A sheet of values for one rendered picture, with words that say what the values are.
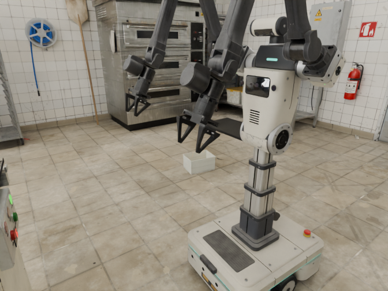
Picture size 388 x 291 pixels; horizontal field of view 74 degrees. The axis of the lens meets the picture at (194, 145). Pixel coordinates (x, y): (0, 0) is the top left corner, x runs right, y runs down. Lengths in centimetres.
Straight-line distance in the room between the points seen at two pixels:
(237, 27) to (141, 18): 345
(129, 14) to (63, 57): 138
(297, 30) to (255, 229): 99
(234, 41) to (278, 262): 112
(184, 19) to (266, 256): 376
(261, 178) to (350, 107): 338
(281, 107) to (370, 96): 335
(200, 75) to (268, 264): 106
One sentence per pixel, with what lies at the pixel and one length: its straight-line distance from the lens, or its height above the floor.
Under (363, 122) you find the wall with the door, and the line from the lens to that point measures 455.
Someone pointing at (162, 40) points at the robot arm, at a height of 130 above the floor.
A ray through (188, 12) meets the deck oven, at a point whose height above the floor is 176.
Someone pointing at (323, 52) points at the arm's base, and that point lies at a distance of 108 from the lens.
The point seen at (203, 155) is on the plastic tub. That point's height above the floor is 10.
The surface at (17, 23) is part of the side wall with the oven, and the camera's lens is 477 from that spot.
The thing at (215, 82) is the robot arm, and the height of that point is 119.
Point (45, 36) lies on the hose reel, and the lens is 466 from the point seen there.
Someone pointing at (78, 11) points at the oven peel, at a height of 177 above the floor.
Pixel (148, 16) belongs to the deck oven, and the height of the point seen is 167.
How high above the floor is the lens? 129
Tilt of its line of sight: 21 degrees down
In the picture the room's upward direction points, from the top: straight up
